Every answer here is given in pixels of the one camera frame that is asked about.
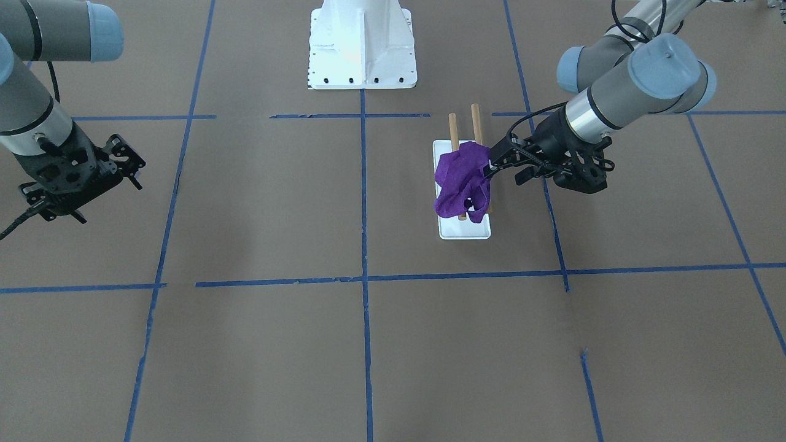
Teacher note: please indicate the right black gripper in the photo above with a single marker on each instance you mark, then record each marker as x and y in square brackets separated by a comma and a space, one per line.
[120, 151]

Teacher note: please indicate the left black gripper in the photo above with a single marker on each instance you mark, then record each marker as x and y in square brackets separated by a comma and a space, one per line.
[551, 139]

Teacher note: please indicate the purple towel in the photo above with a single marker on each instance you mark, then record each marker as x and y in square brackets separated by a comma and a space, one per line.
[464, 187]

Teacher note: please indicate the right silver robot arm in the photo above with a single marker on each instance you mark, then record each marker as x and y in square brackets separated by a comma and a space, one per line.
[34, 36]

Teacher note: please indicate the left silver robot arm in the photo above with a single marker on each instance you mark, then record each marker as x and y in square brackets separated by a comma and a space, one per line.
[639, 67]

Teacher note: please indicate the far wooden rack rod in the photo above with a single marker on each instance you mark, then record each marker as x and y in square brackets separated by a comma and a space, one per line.
[476, 123]

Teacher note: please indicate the wooden rack rod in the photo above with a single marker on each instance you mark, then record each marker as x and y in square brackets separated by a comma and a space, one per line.
[453, 132]
[476, 123]

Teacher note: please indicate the near wooden rack rod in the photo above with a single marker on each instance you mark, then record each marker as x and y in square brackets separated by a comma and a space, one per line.
[453, 132]

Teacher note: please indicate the white towel rack base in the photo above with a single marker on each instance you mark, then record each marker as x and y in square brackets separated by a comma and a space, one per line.
[454, 228]

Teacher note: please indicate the white pedestal column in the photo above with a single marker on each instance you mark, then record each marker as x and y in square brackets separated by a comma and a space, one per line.
[356, 45]

